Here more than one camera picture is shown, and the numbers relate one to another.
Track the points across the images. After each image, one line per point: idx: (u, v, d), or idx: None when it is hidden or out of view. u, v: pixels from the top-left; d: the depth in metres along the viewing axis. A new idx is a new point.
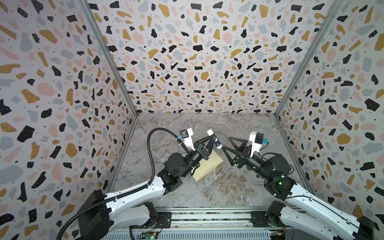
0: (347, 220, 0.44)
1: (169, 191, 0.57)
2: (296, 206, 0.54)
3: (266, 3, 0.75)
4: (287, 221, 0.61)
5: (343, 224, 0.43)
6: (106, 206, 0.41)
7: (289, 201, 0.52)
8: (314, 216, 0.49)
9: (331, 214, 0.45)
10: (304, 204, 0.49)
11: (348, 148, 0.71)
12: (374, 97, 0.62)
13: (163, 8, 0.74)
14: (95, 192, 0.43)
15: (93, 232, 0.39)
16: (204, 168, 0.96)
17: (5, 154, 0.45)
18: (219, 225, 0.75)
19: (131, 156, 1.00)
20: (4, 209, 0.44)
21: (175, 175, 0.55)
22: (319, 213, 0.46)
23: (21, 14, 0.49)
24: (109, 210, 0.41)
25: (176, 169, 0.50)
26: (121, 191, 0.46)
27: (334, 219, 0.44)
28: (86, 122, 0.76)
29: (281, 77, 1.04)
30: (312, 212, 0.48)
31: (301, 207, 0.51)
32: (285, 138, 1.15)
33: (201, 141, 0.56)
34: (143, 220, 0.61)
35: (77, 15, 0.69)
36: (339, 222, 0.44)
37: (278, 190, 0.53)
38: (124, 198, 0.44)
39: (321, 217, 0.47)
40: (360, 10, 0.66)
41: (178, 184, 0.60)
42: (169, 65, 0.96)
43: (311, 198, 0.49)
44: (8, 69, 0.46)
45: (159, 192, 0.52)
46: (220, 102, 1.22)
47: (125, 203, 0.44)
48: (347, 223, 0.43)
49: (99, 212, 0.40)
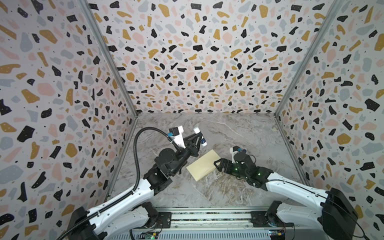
0: (315, 193, 0.47)
1: (158, 190, 0.54)
2: (275, 192, 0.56)
3: (266, 3, 0.75)
4: (283, 214, 0.61)
5: (313, 198, 0.46)
6: (90, 222, 0.40)
7: (268, 188, 0.57)
8: (293, 199, 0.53)
9: (302, 191, 0.49)
10: (280, 188, 0.53)
11: (348, 148, 0.71)
12: (374, 97, 0.62)
13: (163, 8, 0.74)
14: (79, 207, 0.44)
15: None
16: (204, 169, 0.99)
17: (5, 154, 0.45)
18: (219, 225, 0.75)
19: (131, 156, 1.00)
20: (4, 209, 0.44)
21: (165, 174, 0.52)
22: (293, 193, 0.50)
23: (21, 14, 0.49)
24: (94, 226, 0.39)
25: (168, 164, 0.50)
26: (104, 204, 0.44)
27: (305, 195, 0.48)
28: (86, 122, 0.76)
29: (281, 77, 1.04)
30: (288, 195, 0.52)
31: (279, 192, 0.55)
32: (285, 138, 1.15)
33: (189, 139, 0.57)
34: (143, 220, 0.61)
35: (77, 15, 0.69)
36: (309, 196, 0.47)
37: (259, 181, 0.59)
38: (109, 211, 0.43)
39: (296, 197, 0.50)
40: (360, 10, 0.66)
41: (168, 183, 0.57)
42: (169, 65, 0.96)
43: (284, 181, 0.54)
44: (8, 69, 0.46)
45: (147, 194, 0.50)
46: (220, 102, 1.22)
47: (111, 215, 0.43)
48: (316, 196, 0.46)
49: (84, 229, 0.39)
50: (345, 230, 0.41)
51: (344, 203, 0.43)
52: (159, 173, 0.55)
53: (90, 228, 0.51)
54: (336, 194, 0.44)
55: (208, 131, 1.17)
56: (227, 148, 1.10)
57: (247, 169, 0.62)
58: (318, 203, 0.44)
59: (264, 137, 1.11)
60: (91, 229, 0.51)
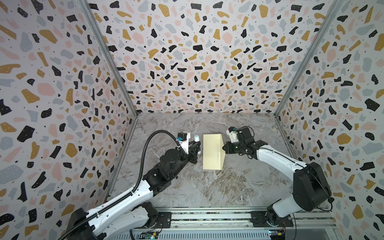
0: (295, 162, 0.50)
1: (158, 191, 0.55)
2: (264, 160, 0.60)
3: (266, 3, 0.75)
4: (279, 208, 0.62)
5: (291, 166, 0.49)
6: (89, 224, 0.40)
7: (259, 156, 0.62)
8: (277, 168, 0.55)
9: (285, 160, 0.52)
10: (268, 155, 0.57)
11: (348, 147, 0.71)
12: (374, 97, 0.62)
13: (163, 8, 0.74)
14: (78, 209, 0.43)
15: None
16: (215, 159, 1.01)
17: (5, 153, 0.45)
18: (218, 225, 0.75)
19: (131, 156, 1.00)
20: (3, 209, 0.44)
21: (166, 174, 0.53)
22: (276, 160, 0.54)
23: (21, 14, 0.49)
24: (93, 228, 0.39)
25: (172, 164, 0.52)
26: (103, 205, 0.44)
27: (285, 163, 0.51)
28: (86, 122, 0.76)
29: (281, 77, 1.04)
30: (275, 164, 0.55)
31: (267, 160, 0.59)
32: (285, 138, 1.15)
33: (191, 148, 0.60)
34: (143, 220, 0.61)
35: (77, 15, 0.69)
36: (288, 164, 0.50)
37: (251, 149, 0.64)
38: (108, 212, 0.43)
39: (278, 165, 0.54)
40: (360, 10, 0.66)
41: (167, 185, 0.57)
42: (169, 65, 0.96)
43: (273, 151, 0.58)
44: (8, 69, 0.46)
45: (147, 195, 0.50)
46: (220, 102, 1.22)
47: (110, 216, 0.43)
48: (295, 165, 0.49)
49: (83, 230, 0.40)
50: (311, 198, 0.44)
51: (320, 179, 0.46)
52: (160, 173, 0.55)
53: (88, 229, 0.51)
54: (315, 167, 0.46)
55: (208, 131, 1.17)
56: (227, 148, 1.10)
57: (245, 139, 0.69)
58: (294, 170, 0.48)
59: (264, 137, 1.11)
60: (90, 231, 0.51)
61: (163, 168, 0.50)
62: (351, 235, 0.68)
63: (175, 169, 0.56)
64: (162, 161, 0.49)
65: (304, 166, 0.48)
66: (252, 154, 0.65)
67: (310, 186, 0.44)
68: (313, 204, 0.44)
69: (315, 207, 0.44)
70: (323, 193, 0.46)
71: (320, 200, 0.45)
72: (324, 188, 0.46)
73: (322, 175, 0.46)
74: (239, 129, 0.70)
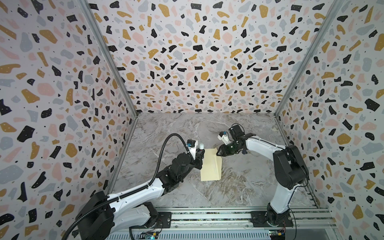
0: (276, 145, 0.57)
1: (167, 191, 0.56)
2: (252, 149, 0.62)
3: (266, 3, 0.75)
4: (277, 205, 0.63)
5: (273, 148, 0.56)
6: (109, 206, 0.42)
7: (246, 144, 0.69)
8: (262, 154, 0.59)
9: (267, 144, 0.59)
10: (254, 142, 0.64)
11: (348, 148, 0.71)
12: (374, 97, 0.62)
13: (163, 8, 0.74)
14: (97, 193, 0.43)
15: (96, 234, 0.39)
16: (212, 168, 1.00)
17: (5, 154, 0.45)
18: (219, 225, 0.75)
19: (131, 156, 1.00)
20: (4, 209, 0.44)
21: (176, 176, 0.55)
22: (260, 146, 0.61)
23: (21, 14, 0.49)
24: (113, 210, 0.42)
25: (183, 167, 0.58)
26: (123, 191, 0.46)
27: (268, 146, 0.58)
28: (86, 122, 0.76)
29: (281, 77, 1.04)
30: (259, 150, 0.62)
31: (253, 148, 0.66)
32: (285, 138, 1.15)
33: (199, 154, 0.67)
34: (145, 218, 0.61)
35: (77, 15, 0.69)
36: (271, 147, 0.57)
37: (241, 141, 0.71)
38: (126, 198, 0.46)
39: (263, 150, 0.60)
40: (360, 10, 0.66)
41: (176, 186, 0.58)
42: (169, 65, 0.96)
43: (258, 138, 0.65)
44: (8, 69, 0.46)
45: (158, 192, 0.54)
46: (220, 102, 1.22)
47: (128, 203, 0.45)
48: (276, 147, 0.55)
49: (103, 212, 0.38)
50: (288, 176, 0.50)
51: (297, 158, 0.52)
52: (170, 175, 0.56)
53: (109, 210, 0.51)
54: (293, 148, 0.52)
55: (208, 131, 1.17)
56: None
57: (236, 133, 0.77)
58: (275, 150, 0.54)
59: (264, 137, 1.11)
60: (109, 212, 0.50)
61: (173, 171, 0.57)
62: (352, 235, 0.68)
63: (185, 171, 0.62)
64: (173, 163, 0.55)
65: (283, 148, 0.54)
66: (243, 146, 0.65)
67: (287, 165, 0.50)
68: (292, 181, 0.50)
69: (293, 183, 0.50)
70: (300, 172, 0.51)
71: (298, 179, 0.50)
72: (301, 166, 0.51)
73: (299, 155, 0.52)
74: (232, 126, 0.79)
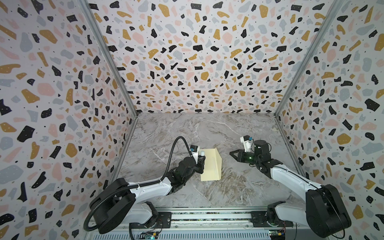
0: (308, 182, 0.49)
1: (172, 192, 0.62)
2: (277, 179, 0.60)
3: (266, 3, 0.75)
4: (282, 214, 0.61)
5: (305, 185, 0.48)
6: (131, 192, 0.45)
7: (272, 173, 0.61)
8: (291, 188, 0.53)
9: (298, 179, 0.52)
10: (281, 174, 0.57)
11: (348, 147, 0.71)
12: (374, 97, 0.62)
13: (163, 8, 0.74)
14: (117, 180, 0.46)
15: (115, 216, 0.41)
16: (212, 168, 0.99)
17: (5, 153, 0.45)
18: (219, 225, 0.75)
19: (131, 156, 1.00)
20: (3, 209, 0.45)
21: (182, 177, 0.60)
22: (290, 179, 0.53)
23: (21, 14, 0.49)
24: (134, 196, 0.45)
25: (189, 169, 0.63)
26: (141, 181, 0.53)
27: (299, 182, 0.50)
28: (86, 122, 0.76)
29: (281, 77, 1.04)
30: (288, 183, 0.54)
31: (280, 179, 0.58)
32: (285, 138, 1.15)
33: (201, 159, 0.72)
34: (147, 216, 0.61)
35: (77, 15, 0.69)
36: (302, 183, 0.50)
37: (266, 168, 0.65)
38: (144, 188, 0.49)
39: (291, 184, 0.53)
40: (360, 10, 0.66)
41: (180, 188, 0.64)
42: (169, 65, 0.96)
43: (286, 170, 0.58)
44: (8, 69, 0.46)
45: (165, 191, 0.58)
46: (220, 102, 1.22)
47: (145, 192, 0.49)
48: (308, 185, 0.48)
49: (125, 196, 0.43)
50: (323, 223, 0.41)
51: (336, 203, 0.43)
52: (175, 176, 0.67)
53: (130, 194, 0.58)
54: (331, 189, 0.45)
55: (208, 131, 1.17)
56: (227, 148, 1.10)
57: (262, 154, 0.67)
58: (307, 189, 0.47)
59: (264, 137, 1.11)
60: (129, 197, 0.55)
61: (179, 172, 0.63)
62: (351, 235, 0.68)
63: (189, 173, 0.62)
64: (180, 165, 0.61)
65: (318, 187, 0.47)
66: (266, 173, 0.65)
67: (323, 210, 0.42)
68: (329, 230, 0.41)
69: (330, 232, 0.41)
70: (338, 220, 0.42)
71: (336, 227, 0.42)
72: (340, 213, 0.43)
73: (340, 199, 0.44)
74: (259, 143, 0.68)
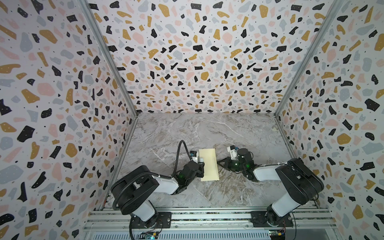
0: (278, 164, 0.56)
1: (175, 193, 0.67)
2: (261, 178, 0.66)
3: (266, 3, 0.75)
4: (281, 211, 0.62)
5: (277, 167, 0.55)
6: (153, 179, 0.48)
7: (257, 177, 0.68)
8: (271, 178, 0.60)
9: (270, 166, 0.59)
10: (260, 171, 0.65)
11: (348, 147, 0.71)
12: (374, 97, 0.62)
13: (163, 8, 0.74)
14: (142, 166, 0.50)
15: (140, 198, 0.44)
16: (212, 167, 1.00)
17: (5, 154, 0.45)
18: (219, 225, 0.75)
19: (131, 156, 1.00)
20: (3, 209, 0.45)
21: (186, 179, 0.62)
22: (267, 171, 0.60)
23: (21, 14, 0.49)
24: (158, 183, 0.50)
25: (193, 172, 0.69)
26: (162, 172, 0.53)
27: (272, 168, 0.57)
28: (86, 122, 0.76)
29: (281, 77, 1.04)
30: (267, 175, 0.61)
31: (261, 176, 0.65)
32: (285, 138, 1.15)
33: (201, 163, 0.78)
34: (149, 215, 0.62)
35: (77, 15, 0.69)
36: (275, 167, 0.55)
37: (251, 175, 0.71)
38: (161, 179, 0.54)
39: (272, 174, 0.58)
40: (360, 10, 0.66)
41: (183, 190, 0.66)
42: (169, 65, 0.96)
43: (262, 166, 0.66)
44: (8, 69, 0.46)
45: (170, 191, 0.62)
46: (220, 102, 1.22)
47: (161, 184, 0.53)
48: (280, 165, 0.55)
49: (150, 180, 0.47)
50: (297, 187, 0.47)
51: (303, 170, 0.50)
52: (180, 178, 0.71)
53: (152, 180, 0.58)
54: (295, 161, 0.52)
55: (208, 131, 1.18)
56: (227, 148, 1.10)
57: (245, 163, 0.74)
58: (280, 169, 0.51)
59: (264, 137, 1.11)
60: (152, 182, 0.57)
61: (183, 174, 0.68)
62: (352, 235, 0.68)
63: (193, 176, 0.74)
64: (185, 168, 0.67)
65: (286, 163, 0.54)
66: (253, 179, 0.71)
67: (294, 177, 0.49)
68: (306, 194, 0.46)
69: (307, 195, 0.45)
70: (310, 184, 0.47)
71: (312, 191, 0.46)
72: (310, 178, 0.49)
73: (304, 167, 0.51)
74: (242, 152, 0.74)
